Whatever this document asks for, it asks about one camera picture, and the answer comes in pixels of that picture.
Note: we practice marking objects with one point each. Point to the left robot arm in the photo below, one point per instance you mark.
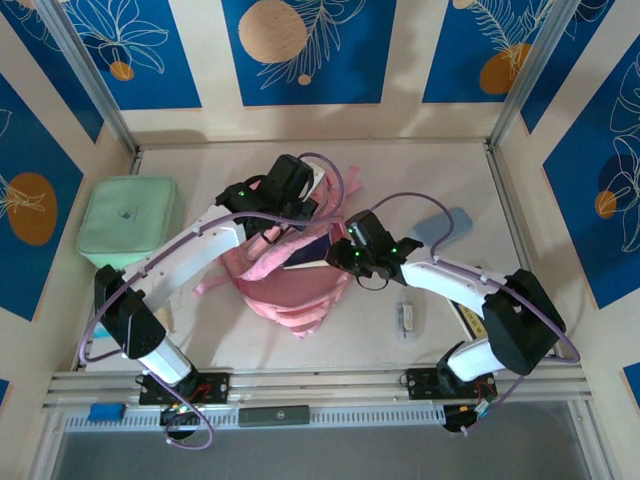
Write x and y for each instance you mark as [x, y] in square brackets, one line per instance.
[200, 250]

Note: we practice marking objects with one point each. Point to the mint green lunch bag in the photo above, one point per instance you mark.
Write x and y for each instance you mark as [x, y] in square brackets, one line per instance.
[125, 215]

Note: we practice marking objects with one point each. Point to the pink backpack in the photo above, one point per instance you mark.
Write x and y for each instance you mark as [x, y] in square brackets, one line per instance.
[285, 300]

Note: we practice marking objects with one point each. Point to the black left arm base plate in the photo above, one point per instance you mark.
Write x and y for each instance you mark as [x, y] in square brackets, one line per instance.
[220, 387]

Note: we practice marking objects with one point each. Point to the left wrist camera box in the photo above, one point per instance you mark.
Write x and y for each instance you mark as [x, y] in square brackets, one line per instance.
[292, 175]

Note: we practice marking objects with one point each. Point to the blue book yellow label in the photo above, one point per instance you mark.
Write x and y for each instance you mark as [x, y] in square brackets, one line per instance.
[307, 255]

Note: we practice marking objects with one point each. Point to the aluminium cross rail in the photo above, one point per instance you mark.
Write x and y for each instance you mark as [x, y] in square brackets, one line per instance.
[325, 387]

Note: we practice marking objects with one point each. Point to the dark grey bar device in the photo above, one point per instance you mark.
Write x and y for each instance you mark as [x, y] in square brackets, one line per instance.
[274, 415]

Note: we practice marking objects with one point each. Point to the clear plastic stationery bag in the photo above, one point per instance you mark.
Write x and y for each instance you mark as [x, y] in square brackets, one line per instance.
[407, 317]

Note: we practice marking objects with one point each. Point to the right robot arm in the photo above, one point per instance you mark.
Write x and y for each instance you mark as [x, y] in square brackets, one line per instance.
[440, 280]

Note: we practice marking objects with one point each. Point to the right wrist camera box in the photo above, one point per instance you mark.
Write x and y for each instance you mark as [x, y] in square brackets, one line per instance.
[370, 227]

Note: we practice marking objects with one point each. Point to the aluminium frame post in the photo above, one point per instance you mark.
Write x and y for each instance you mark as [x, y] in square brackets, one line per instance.
[533, 70]
[87, 70]

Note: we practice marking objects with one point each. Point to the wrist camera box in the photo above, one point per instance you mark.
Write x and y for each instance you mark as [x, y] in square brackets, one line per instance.
[370, 227]
[292, 175]

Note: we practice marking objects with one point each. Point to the small blue block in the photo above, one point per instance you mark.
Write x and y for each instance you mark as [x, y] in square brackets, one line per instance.
[106, 411]

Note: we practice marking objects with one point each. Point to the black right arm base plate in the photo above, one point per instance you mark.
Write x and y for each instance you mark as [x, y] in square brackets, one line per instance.
[422, 384]

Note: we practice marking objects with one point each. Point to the teal tissue pack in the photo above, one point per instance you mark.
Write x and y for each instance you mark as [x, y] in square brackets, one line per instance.
[103, 334]

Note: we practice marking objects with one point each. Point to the small cream object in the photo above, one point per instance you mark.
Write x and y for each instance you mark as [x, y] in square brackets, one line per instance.
[167, 320]

